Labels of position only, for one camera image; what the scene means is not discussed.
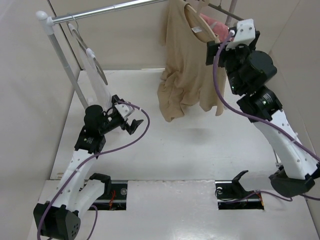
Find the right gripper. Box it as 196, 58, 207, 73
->
206, 39, 256, 95

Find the beige t shirt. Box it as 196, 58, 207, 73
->
157, 0, 227, 122

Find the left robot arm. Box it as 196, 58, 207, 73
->
33, 95, 143, 240

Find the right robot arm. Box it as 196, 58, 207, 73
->
205, 30, 320, 198

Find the grey hanger right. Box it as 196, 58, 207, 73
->
208, 0, 244, 26

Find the grey hanger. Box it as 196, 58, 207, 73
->
208, 0, 244, 26
67, 14, 108, 86

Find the grey hanger left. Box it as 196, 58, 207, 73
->
67, 14, 108, 86

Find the pink patterned garment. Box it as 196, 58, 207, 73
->
200, 13, 229, 43

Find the white garment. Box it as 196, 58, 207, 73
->
67, 23, 112, 111

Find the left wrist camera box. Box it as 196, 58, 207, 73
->
114, 103, 135, 121

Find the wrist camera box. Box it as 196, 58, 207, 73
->
114, 103, 135, 121
225, 18, 256, 51

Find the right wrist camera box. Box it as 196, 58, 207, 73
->
225, 18, 256, 51

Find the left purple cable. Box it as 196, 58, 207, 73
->
36, 100, 151, 240

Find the purple cable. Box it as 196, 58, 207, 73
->
36, 100, 151, 240
212, 29, 320, 202

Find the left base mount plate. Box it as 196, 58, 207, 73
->
93, 181, 128, 211

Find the base mount plate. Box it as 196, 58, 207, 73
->
93, 181, 128, 211
214, 180, 265, 210

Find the aluminium rail right side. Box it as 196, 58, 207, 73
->
254, 67, 286, 168

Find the clothes rack frame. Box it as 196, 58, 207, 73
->
34, 0, 238, 118

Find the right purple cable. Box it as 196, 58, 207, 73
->
212, 29, 320, 202

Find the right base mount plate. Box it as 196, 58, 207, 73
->
214, 180, 265, 210

